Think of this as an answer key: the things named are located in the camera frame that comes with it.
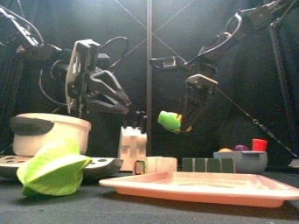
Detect grey toy stove tray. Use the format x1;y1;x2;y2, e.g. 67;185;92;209
0;155;125;181

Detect white segmented toy block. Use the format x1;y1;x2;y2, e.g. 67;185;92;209
144;156;179;175

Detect black left gripper cable loop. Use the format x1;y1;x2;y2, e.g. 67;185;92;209
99;36;131;74

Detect small colourful framed toy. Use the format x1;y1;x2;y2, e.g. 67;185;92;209
132;159;147;176

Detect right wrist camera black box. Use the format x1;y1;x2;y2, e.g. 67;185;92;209
148;55;177;70

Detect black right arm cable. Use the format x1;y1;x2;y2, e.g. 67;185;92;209
197;12;244;58

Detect dark green segmented toy block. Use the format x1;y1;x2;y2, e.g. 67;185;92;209
181;157;237;173

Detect purple toy fruit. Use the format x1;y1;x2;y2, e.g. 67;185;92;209
232;144;251;152

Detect diagonal brace wire with turnbuckle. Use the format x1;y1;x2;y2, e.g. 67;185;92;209
215;87;299;159

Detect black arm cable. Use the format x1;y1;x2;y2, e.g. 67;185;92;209
197;12;244;58
37;68;68;107

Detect grey toy bowl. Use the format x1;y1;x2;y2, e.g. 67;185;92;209
211;150;270;175

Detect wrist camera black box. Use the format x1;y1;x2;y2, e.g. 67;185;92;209
148;55;177;70
96;52;112;72

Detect slanted black frame strut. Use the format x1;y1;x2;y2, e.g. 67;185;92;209
267;0;299;141

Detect red toy cup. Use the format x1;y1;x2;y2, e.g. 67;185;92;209
251;138;268;152

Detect pink plastic tray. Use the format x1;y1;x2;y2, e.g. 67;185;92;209
97;171;299;209

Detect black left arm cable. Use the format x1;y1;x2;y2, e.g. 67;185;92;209
37;68;68;107

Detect black toy knife handle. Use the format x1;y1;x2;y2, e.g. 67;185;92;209
140;110;149;135
132;109;143;130

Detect white toy pot grey handle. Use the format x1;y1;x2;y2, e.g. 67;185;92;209
9;112;93;158

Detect vertical grey frame pole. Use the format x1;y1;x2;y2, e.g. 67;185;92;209
145;0;155;157

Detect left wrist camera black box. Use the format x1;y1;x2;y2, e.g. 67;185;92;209
96;52;112;72

